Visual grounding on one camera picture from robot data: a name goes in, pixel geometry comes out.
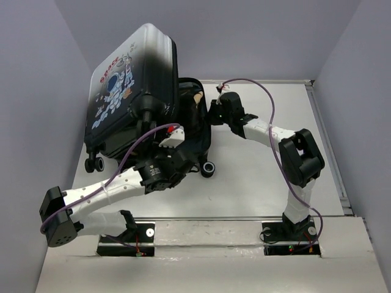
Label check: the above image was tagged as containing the black towel with tan flowers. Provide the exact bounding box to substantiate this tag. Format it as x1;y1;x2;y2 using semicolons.
193;91;203;106

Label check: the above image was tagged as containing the black suitcase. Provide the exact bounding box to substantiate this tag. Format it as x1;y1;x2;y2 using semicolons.
84;23;216;178

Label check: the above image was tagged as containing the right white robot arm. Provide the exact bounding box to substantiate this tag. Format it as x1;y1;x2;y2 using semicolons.
208;90;325;239

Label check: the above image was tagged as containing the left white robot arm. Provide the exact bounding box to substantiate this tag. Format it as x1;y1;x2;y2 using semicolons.
39;148;197;248

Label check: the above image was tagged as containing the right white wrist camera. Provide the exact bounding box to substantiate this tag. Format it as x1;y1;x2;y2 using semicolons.
216;83;230;104

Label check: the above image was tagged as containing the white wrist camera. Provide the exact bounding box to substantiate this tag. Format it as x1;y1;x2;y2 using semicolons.
216;83;230;104
159;127;185;148

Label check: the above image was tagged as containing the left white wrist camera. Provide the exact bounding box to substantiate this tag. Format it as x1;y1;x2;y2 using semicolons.
159;127;185;148

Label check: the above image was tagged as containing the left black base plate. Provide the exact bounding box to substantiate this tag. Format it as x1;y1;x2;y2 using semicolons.
96;222;155;258

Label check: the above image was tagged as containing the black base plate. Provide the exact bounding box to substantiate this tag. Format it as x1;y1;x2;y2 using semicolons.
259;221;321;256
96;222;155;258

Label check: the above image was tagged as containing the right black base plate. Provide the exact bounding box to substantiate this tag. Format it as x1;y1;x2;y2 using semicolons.
259;221;321;256

